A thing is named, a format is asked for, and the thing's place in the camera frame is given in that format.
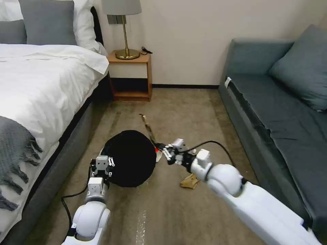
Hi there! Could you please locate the teal sofa cushion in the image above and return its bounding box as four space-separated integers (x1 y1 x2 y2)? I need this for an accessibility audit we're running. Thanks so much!
268 24 327 112

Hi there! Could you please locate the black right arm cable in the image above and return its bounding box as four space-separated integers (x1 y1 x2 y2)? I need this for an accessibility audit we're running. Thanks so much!
178 140 236 166

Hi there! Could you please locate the wooden nightstand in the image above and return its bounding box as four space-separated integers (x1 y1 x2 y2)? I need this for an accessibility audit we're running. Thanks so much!
107 49 153 102

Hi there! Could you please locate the brass table lamp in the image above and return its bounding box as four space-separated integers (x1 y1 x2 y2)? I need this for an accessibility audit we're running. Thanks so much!
101 0 142 61

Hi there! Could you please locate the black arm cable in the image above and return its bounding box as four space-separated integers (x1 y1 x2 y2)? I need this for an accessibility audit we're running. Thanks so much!
60 187 89 232
178 140 236 166

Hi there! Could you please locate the grey wall switch panel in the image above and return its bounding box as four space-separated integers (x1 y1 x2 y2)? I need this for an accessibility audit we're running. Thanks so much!
107 14 126 26

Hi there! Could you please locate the small grey pillow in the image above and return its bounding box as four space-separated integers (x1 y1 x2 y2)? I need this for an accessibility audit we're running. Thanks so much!
0 19 28 45

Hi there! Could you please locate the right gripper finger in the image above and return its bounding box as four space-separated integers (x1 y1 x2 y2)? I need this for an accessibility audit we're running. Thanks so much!
156 143 177 151
163 149 177 165

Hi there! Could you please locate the grey bed frame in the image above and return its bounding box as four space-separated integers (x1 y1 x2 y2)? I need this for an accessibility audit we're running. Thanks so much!
4 72 114 245

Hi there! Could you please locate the black headboard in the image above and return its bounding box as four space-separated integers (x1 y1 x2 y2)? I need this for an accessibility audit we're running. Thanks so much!
90 6 105 46

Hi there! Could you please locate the large grey pillow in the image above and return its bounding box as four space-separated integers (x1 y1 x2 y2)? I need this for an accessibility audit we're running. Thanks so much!
18 0 78 46

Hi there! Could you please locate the large white pillow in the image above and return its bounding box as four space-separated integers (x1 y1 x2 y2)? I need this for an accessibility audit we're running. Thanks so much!
72 0 103 51

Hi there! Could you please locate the long brown peel strip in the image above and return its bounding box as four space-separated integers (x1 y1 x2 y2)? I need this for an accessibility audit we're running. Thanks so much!
138 113 159 148

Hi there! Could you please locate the red and white wrapper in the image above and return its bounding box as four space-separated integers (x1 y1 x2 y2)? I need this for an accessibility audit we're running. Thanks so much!
154 142 167 163

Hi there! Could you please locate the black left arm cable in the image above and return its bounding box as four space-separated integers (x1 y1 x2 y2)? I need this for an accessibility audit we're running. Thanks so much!
60 187 89 232

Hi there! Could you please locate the white bed duvet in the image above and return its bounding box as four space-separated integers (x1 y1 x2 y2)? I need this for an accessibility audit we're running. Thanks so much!
0 44 110 226

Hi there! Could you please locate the small white pillow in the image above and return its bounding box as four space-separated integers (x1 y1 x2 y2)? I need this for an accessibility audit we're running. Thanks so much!
0 0 25 22

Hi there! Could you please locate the crumpled brown paper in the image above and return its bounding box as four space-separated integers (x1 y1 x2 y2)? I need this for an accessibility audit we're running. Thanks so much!
180 173 199 190

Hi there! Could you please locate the grey fringed throw blanket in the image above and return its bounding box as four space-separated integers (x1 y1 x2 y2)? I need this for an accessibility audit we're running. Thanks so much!
0 116 44 212

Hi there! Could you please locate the teal sofa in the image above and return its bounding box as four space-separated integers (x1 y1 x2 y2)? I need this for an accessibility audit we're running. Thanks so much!
218 38 327 236

